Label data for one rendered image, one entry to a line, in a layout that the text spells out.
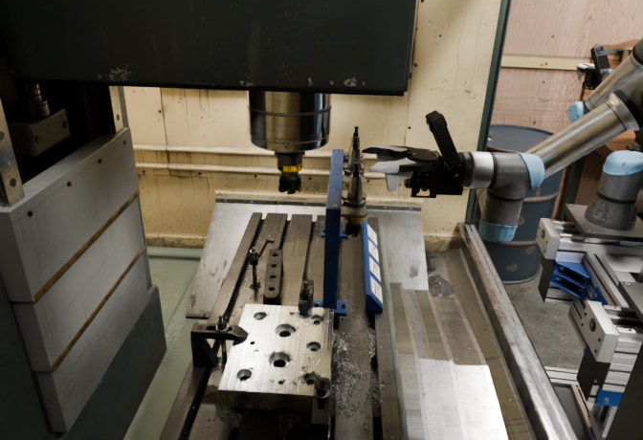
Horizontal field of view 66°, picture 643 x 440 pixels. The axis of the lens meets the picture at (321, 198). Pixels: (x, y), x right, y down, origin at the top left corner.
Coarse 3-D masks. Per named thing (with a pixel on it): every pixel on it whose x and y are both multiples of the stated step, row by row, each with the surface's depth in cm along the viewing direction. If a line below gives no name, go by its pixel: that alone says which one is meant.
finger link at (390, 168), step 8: (400, 160) 96; (408, 160) 96; (368, 168) 94; (376, 168) 93; (384, 168) 93; (392, 168) 93; (392, 176) 95; (400, 176) 96; (408, 176) 96; (392, 184) 96
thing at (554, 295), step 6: (546, 276) 174; (540, 282) 181; (546, 282) 174; (540, 288) 180; (546, 288) 173; (552, 288) 172; (558, 288) 173; (546, 294) 173; (552, 294) 173; (558, 294) 173; (564, 294) 172; (570, 294) 172; (546, 300) 174; (552, 300) 174; (558, 300) 174; (564, 300) 173; (570, 300) 174
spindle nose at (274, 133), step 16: (256, 96) 86; (272, 96) 85; (288, 96) 84; (304, 96) 85; (320, 96) 87; (256, 112) 88; (272, 112) 86; (288, 112) 85; (304, 112) 86; (320, 112) 88; (256, 128) 89; (272, 128) 87; (288, 128) 87; (304, 128) 87; (320, 128) 89; (256, 144) 91; (272, 144) 89; (288, 144) 88; (304, 144) 89; (320, 144) 91
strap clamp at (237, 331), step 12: (204, 324) 117; (216, 324) 117; (228, 324) 117; (192, 336) 115; (204, 336) 115; (216, 336) 114; (228, 336) 114; (240, 336) 114; (192, 348) 116; (204, 348) 117; (204, 360) 118; (216, 360) 121
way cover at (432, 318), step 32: (416, 320) 162; (448, 320) 166; (416, 352) 143; (448, 352) 146; (480, 352) 149; (416, 384) 134; (448, 384) 135; (480, 384) 137; (416, 416) 125; (448, 416) 127; (480, 416) 129
